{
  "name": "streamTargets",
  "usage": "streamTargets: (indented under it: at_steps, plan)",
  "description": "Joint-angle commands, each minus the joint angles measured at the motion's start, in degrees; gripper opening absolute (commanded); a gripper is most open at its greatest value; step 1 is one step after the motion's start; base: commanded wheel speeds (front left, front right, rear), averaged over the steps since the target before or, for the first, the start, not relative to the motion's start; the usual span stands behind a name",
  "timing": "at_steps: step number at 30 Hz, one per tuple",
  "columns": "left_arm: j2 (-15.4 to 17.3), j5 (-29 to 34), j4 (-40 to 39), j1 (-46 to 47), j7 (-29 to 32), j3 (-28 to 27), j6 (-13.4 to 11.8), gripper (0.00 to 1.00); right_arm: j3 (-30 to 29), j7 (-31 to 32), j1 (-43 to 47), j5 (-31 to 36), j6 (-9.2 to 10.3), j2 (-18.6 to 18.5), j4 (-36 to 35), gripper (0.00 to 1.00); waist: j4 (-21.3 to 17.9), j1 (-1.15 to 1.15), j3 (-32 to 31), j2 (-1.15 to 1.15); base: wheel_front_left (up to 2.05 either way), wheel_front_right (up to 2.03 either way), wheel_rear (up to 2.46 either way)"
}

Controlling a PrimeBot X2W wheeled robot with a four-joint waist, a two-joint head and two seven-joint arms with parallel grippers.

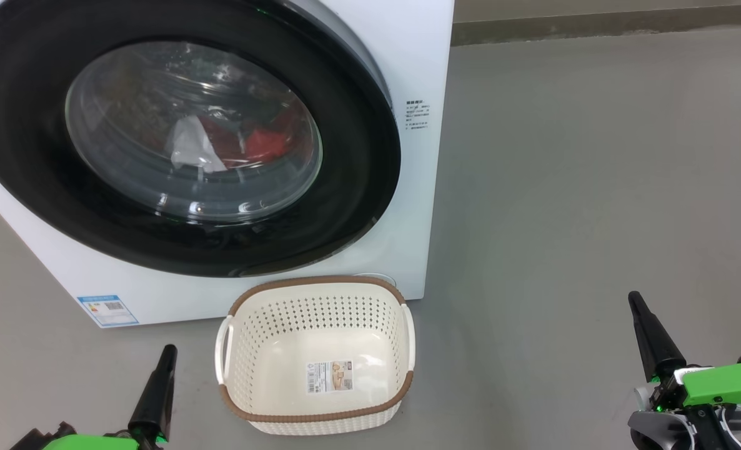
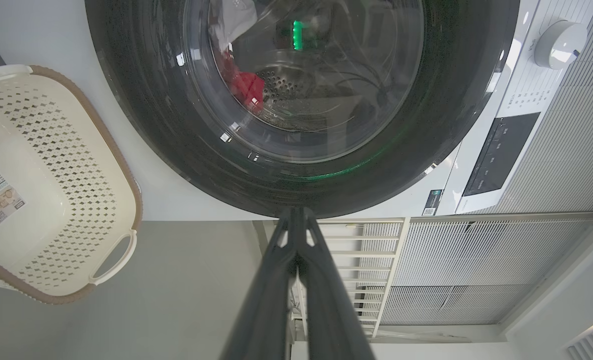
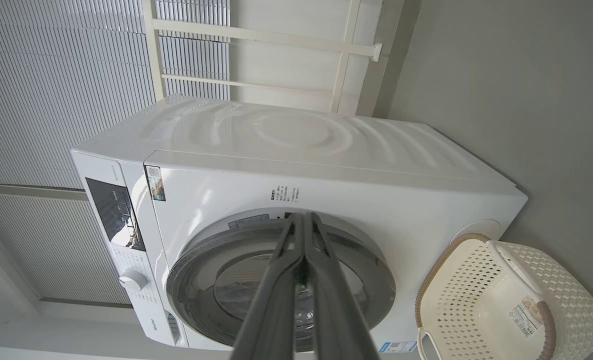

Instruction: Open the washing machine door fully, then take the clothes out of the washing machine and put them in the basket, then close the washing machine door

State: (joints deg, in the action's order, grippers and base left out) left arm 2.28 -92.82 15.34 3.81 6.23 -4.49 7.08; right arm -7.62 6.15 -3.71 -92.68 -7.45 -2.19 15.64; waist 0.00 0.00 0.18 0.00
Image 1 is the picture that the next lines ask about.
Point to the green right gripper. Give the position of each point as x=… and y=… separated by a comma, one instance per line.
x=720, y=381

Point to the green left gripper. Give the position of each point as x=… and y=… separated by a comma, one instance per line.
x=89, y=442

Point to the black round glass washer door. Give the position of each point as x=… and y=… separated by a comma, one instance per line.
x=33, y=169

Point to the red garment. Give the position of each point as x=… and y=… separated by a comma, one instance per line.
x=264, y=145

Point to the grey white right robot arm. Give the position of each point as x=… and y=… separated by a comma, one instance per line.
x=655, y=431

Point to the cream perforated basket brown rim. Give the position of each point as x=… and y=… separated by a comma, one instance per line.
x=320, y=331

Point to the white front-load washing machine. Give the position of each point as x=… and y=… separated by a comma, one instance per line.
x=402, y=206

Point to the blue energy label sticker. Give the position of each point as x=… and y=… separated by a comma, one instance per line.
x=108, y=310

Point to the paper product label sticker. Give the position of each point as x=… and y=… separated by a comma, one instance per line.
x=330, y=377

